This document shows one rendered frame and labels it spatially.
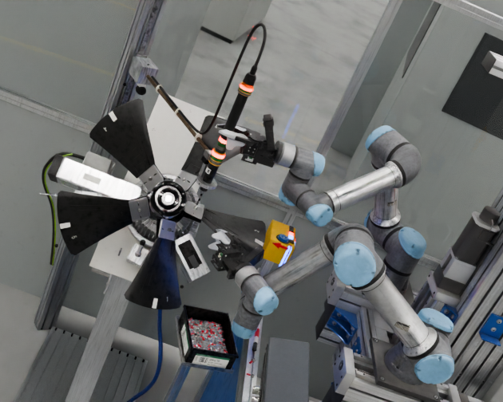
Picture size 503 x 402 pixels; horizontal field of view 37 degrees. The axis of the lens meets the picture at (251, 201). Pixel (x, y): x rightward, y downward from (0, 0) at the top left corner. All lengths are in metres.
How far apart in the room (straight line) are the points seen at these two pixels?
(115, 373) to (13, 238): 0.78
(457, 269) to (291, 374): 0.90
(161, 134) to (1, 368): 1.28
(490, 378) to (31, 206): 2.05
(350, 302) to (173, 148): 0.90
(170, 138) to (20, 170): 0.89
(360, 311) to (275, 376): 1.06
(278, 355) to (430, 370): 0.54
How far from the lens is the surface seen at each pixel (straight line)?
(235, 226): 2.54
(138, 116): 2.53
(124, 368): 3.50
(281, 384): 1.91
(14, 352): 3.54
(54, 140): 3.33
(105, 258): 2.71
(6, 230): 3.62
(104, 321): 2.95
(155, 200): 2.46
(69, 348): 3.50
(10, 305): 3.76
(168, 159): 2.78
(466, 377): 2.82
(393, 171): 2.53
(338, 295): 2.92
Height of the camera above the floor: 2.41
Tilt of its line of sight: 27 degrees down
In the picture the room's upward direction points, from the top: 25 degrees clockwise
